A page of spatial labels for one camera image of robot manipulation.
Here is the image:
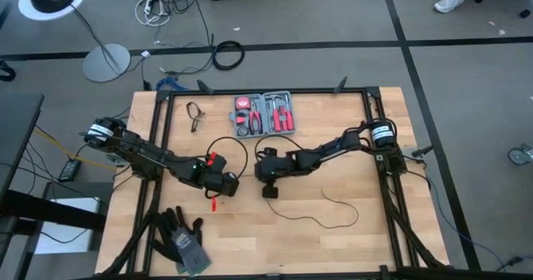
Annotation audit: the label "grey plastic tool case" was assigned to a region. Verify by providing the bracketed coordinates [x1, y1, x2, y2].
[228, 89, 296, 139]

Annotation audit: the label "clear safety glasses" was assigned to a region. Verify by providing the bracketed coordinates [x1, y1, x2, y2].
[186, 101, 207, 134]

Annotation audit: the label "grey black work glove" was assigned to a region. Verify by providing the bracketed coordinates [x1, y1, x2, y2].
[148, 212, 184, 268]
[164, 206, 212, 277]

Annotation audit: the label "black power adapter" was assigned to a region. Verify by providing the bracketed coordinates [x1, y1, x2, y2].
[57, 157, 83, 184]

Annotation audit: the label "floor lamp with round base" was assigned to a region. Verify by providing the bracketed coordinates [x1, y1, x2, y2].
[17, 0, 132, 83]

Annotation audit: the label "white power strip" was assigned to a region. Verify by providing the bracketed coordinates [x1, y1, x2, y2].
[133, 0, 172, 28]

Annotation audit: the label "black desk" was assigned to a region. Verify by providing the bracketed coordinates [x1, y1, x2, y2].
[0, 92, 107, 233]

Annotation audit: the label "grey caster wheel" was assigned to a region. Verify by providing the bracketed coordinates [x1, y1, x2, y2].
[507, 143, 533, 167]

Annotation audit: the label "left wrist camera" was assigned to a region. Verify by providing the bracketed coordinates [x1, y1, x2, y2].
[207, 151, 228, 171]

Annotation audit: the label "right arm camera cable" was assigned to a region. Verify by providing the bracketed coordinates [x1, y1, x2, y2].
[254, 134, 307, 154]

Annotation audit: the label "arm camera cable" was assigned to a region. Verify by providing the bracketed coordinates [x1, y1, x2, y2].
[206, 136, 250, 179]
[254, 134, 307, 154]

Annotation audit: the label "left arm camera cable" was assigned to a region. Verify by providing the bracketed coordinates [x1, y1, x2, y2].
[206, 136, 250, 179]

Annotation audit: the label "red-handled pliers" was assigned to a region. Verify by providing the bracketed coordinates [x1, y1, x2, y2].
[248, 110, 263, 136]

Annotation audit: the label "blue cable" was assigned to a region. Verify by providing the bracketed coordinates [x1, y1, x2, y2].
[156, 75, 181, 92]

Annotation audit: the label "coiled black floor cable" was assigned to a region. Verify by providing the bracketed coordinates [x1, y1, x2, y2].
[212, 40, 246, 72]

